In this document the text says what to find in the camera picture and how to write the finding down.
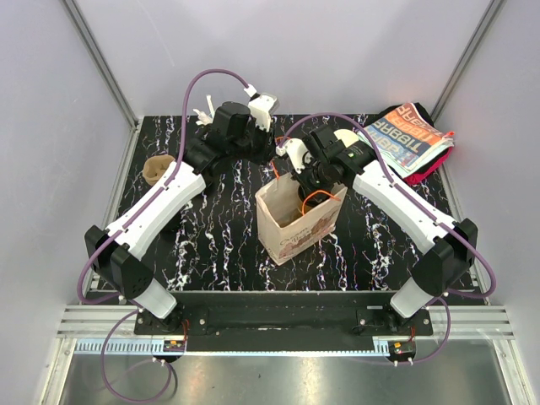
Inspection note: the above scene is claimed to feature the stack of paper cups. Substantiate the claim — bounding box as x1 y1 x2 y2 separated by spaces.
334 129 359 148

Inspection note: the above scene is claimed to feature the left aluminium corner post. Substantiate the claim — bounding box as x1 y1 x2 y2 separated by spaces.
60 0 138 128

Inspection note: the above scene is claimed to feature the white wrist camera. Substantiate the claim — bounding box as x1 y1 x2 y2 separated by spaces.
244 84 279 132
276 138 313 174

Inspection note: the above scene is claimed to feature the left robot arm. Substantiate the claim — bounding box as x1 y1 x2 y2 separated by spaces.
84 94 278 334

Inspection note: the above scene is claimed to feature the brown paper takeout bag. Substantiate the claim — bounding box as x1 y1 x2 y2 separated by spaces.
255 174 348 266

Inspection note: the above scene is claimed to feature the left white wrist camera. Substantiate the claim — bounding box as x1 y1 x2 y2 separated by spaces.
244 84 279 132

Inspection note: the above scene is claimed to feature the single brown paper cup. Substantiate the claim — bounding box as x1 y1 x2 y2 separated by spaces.
298 190 327 216

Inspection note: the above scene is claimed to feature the aluminium frame rail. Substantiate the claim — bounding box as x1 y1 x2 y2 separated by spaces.
57 305 514 357

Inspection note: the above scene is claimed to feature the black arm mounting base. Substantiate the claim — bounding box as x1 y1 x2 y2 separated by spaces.
134 291 433 337

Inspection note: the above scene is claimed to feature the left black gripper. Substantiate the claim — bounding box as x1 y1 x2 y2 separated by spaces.
229 116 278 166

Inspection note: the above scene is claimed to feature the right aluminium corner post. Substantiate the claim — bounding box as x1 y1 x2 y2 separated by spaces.
430 0 506 122

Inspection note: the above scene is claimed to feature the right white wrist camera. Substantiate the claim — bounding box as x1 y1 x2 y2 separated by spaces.
276 138 313 174

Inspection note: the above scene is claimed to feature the aluminium corner post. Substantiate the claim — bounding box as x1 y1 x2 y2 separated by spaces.
430 0 506 122
60 0 138 128

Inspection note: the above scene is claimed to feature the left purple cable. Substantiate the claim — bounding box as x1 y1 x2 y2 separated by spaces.
75 68 258 402

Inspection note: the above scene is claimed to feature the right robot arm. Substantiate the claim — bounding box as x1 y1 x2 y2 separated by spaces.
277 126 478 335

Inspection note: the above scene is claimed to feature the cardboard cup carrier stack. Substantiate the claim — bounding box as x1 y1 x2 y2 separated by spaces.
142 154 175 186

